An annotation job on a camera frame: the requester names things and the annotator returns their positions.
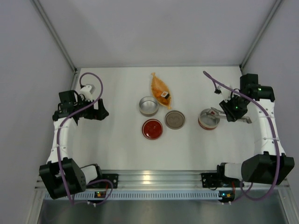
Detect metal tongs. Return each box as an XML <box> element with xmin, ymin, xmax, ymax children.
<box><xmin>209</xmin><ymin>107</ymin><xmax>252</xmax><ymax>124</ymax></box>

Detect sushi roll black white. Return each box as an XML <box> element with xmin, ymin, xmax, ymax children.
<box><xmin>161</xmin><ymin>91</ymin><xmax>170</xmax><ymax>99</ymax></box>

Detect orange fried food piece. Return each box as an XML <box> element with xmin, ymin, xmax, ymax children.
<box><xmin>153</xmin><ymin>90</ymin><xmax>162</xmax><ymax>98</ymax></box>
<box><xmin>160</xmin><ymin>98</ymin><xmax>169</xmax><ymax>105</ymax></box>

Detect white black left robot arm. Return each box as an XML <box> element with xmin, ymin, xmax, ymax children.
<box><xmin>39</xmin><ymin>85</ymin><xmax>109</xmax><ymax>199</ymax></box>

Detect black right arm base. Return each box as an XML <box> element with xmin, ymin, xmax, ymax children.
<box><xmin>200</xmin><ymin>173</ymin><xmax>240</xmax><ymax>189</ymax></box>

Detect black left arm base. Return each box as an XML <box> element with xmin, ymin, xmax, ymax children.
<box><xmin>86</xmin><ymin>173</ymin><xmax>119</xmax><ymax>189</ymax></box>

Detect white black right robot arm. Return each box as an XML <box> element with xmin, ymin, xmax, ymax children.
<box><xmin>220</xmin><ymin>74</ymin><xmax>295</xmax><ymax>185</ymax></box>

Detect red round metal container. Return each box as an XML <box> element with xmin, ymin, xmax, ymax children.
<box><xmin>198</xmin><ymin>109</ymin><xmax>220</xmax><ymax>130</ymax></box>

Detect grey round metal container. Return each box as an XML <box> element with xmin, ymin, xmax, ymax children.
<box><xmin>139</xmin><ymin>96</ymin><xmax>159</xmax><ymax>117</ymax></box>

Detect red round lid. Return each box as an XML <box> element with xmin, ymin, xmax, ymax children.
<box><xmin>142</xmin><ymin>119</ymin><xmax>164</xmax><ymax>140</ymax></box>

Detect woven bamboo basket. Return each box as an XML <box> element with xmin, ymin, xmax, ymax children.
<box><xmin>151</xmin><ymin>72</ymin><xmax>172</xmax><ymax>110</ymax></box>

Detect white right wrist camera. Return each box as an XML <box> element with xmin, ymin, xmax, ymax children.
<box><xmin>214</xmin><ymin>84</ymin><xmax>231</xmax><ymax>102</ymax></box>

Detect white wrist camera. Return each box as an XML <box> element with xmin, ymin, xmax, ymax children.
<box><xmin>79</xmin><ymin>84</ymin><xmax>95</xmax><ymax>101</ymax></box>
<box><xmin>214</xmin><ymin>84</ymin><xmax>231</xmax><ymax>102</ymax></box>

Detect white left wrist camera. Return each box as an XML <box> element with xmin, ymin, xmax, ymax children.
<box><xmin>79</xmin><ymin>84</ymin><xmax>95</xmax><ymax>101</ymax></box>

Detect aluminium mounting rail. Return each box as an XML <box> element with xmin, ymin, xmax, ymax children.
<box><xmin>35</xmin><ymin>169</ymin><xmax>289</xmax><ymax>190</ymax></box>

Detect slotted grey cable duct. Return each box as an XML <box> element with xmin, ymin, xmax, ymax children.
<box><xmin>43</xmin><ymin>190</ymin><xmax>222</xmax><ymax>201</ymax></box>

